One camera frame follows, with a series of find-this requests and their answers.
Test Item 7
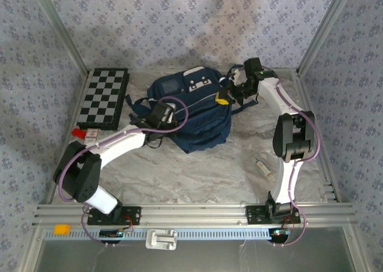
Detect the white red playing card box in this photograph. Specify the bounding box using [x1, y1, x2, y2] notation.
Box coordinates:
[83, 128, 102, 144]

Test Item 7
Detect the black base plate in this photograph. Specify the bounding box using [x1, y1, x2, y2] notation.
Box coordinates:
[245, 205, 301, 225]
[87, 205, 141, 226]

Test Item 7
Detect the white plastic bracket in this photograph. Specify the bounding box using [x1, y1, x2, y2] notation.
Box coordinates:
[145, 229, 178, 250]

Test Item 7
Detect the left small circuit board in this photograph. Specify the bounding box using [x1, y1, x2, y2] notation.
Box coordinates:
[99, 228, 125, 239]

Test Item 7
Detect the grey slotted cable duct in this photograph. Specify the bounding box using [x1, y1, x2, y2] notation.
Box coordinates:
[43, 227, 352, 241]

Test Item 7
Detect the aluminium side rail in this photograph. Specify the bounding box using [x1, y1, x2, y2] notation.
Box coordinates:
[295, 69, 342, 203]
[44, 69, 90, 205]

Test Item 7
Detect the clear plastic tube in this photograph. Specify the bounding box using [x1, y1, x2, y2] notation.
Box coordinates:
[254, 155, 276, 183]

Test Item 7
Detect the navy blue student backpack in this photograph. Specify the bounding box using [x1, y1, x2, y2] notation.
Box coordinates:
[124, 65, 260, 155]

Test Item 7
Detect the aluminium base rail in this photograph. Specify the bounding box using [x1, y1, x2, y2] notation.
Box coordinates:
[32, 203, 358, 226]

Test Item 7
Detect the small circuit board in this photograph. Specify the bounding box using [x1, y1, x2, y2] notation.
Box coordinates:
[269, 228, 291, 238]
[99, 228, 125, 239]

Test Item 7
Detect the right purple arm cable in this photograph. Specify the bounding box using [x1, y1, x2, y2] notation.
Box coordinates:
[262, 65, 321, 247]

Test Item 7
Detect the left black camera cable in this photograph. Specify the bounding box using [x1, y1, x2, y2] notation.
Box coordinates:
[145, 137, 165, 149]

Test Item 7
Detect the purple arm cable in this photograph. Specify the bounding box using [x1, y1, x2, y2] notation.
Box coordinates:
[262, 65, 321, 247]
[58, 96, 189, 249]

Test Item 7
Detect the right small circuit board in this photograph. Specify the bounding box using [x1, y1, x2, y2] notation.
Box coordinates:
[269, 228, 291, 238]

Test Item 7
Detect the aluminium frame post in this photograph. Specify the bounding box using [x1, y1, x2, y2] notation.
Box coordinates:
[295, 0, 358, 77]
[28, 0, 90, 78]

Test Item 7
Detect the black grey chessboard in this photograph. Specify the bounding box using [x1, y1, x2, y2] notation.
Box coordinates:
[76, 68, 130, 131]

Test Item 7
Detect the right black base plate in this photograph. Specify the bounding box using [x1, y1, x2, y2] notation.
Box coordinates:
[245, 205, 301, 225]

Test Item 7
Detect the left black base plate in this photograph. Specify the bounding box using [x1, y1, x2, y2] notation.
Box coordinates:
[87, 205, 141, 226]

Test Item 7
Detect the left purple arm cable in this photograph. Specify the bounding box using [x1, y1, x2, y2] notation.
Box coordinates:
[58, 96, 189, 249]

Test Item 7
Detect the grey metal panel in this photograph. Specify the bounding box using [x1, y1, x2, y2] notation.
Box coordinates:
[29, 226, 369, 272]

